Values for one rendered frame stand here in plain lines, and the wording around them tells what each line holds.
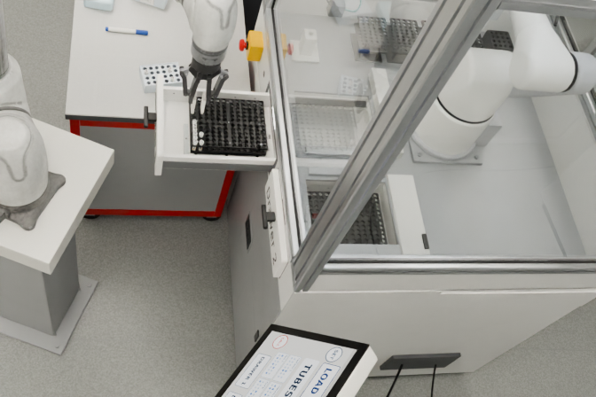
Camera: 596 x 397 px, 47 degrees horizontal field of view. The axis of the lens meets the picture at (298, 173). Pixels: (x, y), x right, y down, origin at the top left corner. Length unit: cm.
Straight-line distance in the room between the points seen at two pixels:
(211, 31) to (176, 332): 137
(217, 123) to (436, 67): 109
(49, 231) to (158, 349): 90
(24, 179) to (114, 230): 110
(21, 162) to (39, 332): 105
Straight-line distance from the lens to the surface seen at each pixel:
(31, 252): 187
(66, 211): 192
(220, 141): 202
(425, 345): 240
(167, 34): 240
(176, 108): 211
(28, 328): 266
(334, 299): 184
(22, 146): 171
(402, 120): 113
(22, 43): 337
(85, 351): 264
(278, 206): 187
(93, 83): 225
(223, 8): 161
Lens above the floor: 252
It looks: 55 degrees down
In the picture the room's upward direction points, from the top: 25 degrees clockwise
